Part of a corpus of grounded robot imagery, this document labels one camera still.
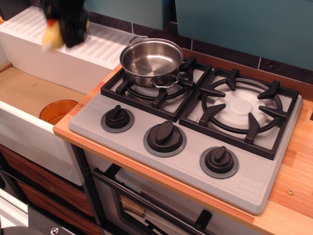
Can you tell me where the left black stove knob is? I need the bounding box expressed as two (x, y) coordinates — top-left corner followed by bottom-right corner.
(101, 105), (134, 133)

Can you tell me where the stainless steel pan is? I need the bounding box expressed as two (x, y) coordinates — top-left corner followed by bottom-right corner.
(120, 36), (184, 89)

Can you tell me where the lower wooden drawer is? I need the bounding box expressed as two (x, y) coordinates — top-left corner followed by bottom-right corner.
(17, 181), (103, 235)

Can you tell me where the wooden drawer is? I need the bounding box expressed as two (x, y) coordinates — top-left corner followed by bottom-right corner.
(17, 181), (103, 235)
(0, 145), (91, 214)

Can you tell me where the black burner grate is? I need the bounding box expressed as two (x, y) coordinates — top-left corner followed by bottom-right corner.
(179, 68), (302, 160)
(101, 56), (212, 122)

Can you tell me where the right black stove knob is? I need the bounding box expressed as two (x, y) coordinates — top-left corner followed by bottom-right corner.
(200, 146), (239, 179)

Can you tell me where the upper wooden drawer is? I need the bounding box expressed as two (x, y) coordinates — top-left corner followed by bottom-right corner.
(0, 145), (91, 214)

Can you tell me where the yellow stuffed duck toy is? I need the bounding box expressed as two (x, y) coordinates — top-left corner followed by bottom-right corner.
(42, 19), (65, 51)

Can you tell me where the oven door with window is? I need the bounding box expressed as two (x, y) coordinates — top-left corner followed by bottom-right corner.
(91, 168), (218, 235)

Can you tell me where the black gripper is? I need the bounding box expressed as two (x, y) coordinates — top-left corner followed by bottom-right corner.
(43, 0), (89, 48)

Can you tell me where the black oven door handle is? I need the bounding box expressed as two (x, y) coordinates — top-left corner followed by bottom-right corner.
(92, 163), (213, 235)

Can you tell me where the white toy sink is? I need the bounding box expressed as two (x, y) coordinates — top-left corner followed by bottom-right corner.
(0, 6), (133, 186)

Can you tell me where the grey toy stove top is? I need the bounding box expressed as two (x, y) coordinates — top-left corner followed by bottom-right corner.
(67, 62), (304, 216)

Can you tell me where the white left burner cap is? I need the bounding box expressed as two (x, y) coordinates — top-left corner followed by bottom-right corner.
(134, 85), (181, 97)

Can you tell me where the white right burner cap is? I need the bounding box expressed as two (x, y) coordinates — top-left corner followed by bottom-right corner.
(213, 88), (273, 129)

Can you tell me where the orange plastic sink drain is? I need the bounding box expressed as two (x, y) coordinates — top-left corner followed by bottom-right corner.
(39, 100), (78, 125)

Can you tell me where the left black burner grate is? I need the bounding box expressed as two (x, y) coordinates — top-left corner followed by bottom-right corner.
(101, 56), (212, 122)

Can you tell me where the black stove knob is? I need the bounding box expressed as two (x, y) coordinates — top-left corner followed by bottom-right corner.
(143, 120), (187, 158)
(101, 105), (134, 133)
(200, 146), (239, 179)

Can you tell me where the white burner cap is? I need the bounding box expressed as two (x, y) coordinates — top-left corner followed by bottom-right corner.
(134, 85), (181, 97)
(213, 88), (273, 129)

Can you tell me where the right black burner grate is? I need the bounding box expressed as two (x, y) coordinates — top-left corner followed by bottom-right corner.
(179, 68), (302, 160)

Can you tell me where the middle black stove knob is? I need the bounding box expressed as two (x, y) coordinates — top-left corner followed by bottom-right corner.
(143, 120), (187, 158)

